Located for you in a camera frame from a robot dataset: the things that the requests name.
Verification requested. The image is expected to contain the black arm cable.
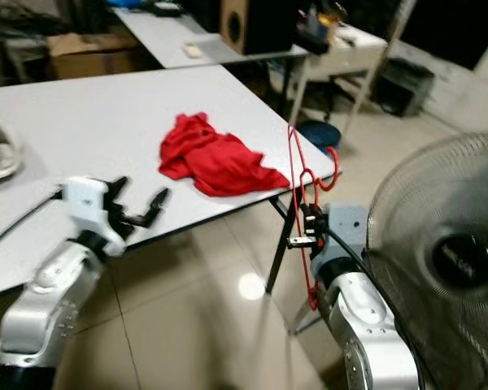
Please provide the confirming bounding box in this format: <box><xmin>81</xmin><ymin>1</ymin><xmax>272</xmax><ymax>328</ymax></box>
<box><xmin>0</xmin><ymin>193</ymin><xmax>71</xmax><ymax>254</ymax></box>
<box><xmin>325</xmin><ymin>230</ymin><xmax>440</xmax><ymax>383</ymax></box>

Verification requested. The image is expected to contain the black crate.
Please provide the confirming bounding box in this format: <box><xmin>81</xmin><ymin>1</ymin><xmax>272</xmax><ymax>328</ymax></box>
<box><xmin>372</xmin><ymin>58</ymin><xmax>437</xmax><ymax>118</ymax></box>

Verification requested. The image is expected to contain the slanted grey metal leg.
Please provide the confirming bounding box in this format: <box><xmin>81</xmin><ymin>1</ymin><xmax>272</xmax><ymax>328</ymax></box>
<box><xmin>346</xmin><ymin>0</ymin><xmax>417</xmax><ymax>135</ymax></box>

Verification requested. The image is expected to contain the dark desk clutter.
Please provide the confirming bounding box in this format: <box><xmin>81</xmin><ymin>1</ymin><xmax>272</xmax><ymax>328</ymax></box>
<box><xmin>300</xmin><ymin>3</ymin><xmax>340</xmax><ymax>55</ymax></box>

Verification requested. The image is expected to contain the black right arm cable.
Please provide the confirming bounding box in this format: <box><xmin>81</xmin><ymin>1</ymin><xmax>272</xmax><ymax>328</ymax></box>
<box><xmin>325</xmin><ymin>230</ymin><xmax>440</xmax><ymax>383</ymax></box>

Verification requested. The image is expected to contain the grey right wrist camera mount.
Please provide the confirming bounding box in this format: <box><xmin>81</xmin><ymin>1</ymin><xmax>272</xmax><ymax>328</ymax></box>
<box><xmin>325</xmin><ymin>202</ymin><xmax>369</xmax><ymax>271</ymax></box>

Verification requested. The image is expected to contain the small black item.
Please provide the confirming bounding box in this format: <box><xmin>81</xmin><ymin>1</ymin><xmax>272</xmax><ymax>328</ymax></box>
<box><xmin>154</xmin><ymin>2</ymin><xmax>185</xmax><ymax>18</ymax></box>

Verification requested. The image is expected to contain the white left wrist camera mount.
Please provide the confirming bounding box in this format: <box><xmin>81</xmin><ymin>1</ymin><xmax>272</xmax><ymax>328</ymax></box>
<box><xmin>64</xmin><ymin>176</ymin><xmax>113</xmax><ymax>239</ymax></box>

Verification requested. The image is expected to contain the blue round stool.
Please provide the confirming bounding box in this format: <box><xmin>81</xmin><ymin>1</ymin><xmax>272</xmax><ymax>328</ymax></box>
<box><xmin>296</xmin><ymin>119</ymin><xmax>342</xmax><ymax>152</ymax></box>

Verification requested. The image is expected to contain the cardboard box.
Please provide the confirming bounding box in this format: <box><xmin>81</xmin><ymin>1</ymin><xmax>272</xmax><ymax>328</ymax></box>
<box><xmin>46</xmin><ymin>32</ymin><xmax>140</xmax><ymax>80</ymax></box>

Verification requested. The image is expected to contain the blue item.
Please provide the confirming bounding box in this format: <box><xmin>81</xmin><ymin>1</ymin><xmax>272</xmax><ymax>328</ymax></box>
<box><xmin>109</xmin><ymin>0</ymin><xmax>156</xmax><ymax>10</ymax></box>

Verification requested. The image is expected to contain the black metal table frame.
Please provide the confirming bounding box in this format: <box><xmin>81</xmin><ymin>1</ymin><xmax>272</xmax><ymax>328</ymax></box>
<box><xmin>0</xmin><ymin>154</ymin><xmax>338</xmax><ymax>336</ymax></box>

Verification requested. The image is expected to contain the brown and black speaker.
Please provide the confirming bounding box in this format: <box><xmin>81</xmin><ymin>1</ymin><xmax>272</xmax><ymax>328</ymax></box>
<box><xmin>219</xmin><ymin>0</ymin><xmax>295</xmax><ymax>57</ymax></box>

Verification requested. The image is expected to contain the red shirt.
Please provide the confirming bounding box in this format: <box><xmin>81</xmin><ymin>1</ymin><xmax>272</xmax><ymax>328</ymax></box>
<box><xmin>158</xmin><ymin>111</ymin><xmax>293</xmax><ymax>198</ymax></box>

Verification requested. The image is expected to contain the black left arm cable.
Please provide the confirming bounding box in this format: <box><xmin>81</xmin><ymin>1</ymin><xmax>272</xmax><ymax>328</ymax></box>
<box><xmin>0</xmin><ymin>193</ymin><xmax>71</xmax><ymax>254</ymax></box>

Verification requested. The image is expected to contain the red hanger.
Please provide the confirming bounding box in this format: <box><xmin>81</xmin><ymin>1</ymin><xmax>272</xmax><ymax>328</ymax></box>
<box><xmin>288</xmin><ymin>123</ymin><xmax>342</xmax><ymax>312</ymax></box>

